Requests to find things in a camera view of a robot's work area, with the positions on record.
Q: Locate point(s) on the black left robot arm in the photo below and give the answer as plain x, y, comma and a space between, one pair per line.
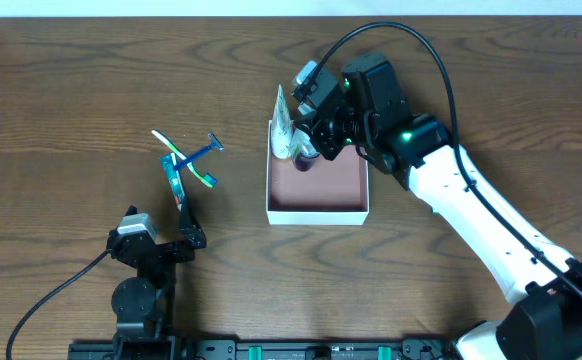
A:
144, 303

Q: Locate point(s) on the black mounting rail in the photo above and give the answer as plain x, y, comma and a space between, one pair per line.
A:
224, 349

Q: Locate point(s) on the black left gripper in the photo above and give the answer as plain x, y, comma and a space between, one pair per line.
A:
166, 249

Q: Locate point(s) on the green toothpaste tube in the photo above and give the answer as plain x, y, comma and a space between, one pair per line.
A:
173, 177

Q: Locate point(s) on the blue disposable razor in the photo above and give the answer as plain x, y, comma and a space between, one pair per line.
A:
214, 144

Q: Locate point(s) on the green white toothbrush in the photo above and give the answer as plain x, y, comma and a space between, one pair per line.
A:
206, 179

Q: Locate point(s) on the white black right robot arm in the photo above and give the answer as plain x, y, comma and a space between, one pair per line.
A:
541, 281

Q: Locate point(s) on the white Pantene tube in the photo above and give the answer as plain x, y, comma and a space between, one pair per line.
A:
281, 131

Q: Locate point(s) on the white cardboard box pink inside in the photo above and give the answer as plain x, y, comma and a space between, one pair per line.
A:
329, 193

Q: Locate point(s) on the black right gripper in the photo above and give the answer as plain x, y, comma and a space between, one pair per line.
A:
324, 133

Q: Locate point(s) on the clear foam pump bottle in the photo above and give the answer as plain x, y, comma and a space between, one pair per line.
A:
303, 153

